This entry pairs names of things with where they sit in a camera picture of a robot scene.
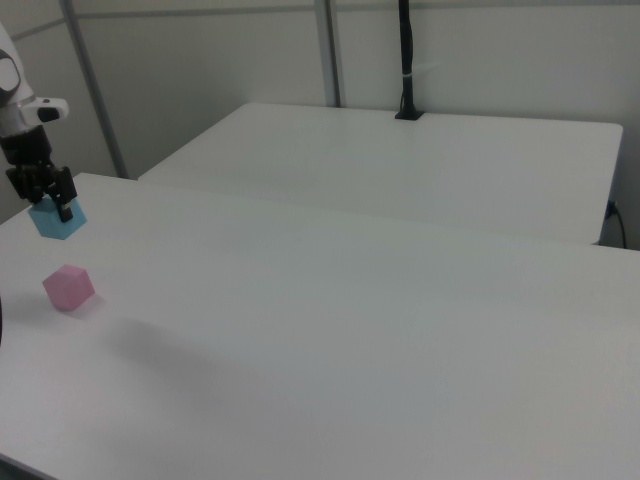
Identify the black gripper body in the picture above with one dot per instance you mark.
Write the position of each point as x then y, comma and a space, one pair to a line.
26, 150

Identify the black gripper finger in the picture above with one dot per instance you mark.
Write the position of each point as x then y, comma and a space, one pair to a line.
22, 184
64, 196

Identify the blue foam cube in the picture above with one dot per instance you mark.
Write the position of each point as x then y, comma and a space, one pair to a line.
56, 221

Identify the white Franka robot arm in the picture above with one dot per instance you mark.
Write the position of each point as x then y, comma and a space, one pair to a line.
15, 80

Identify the pink foam cube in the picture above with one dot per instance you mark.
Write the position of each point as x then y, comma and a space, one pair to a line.
68, 287

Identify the white side table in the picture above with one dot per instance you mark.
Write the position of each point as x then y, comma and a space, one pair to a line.
400, 170

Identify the black pole with base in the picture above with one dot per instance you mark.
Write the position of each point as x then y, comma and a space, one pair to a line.
407, 60

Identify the slanted grey metal post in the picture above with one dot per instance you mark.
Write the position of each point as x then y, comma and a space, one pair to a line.
95, 95

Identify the upright grey metal post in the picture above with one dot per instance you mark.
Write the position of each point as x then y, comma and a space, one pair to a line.
330, 52

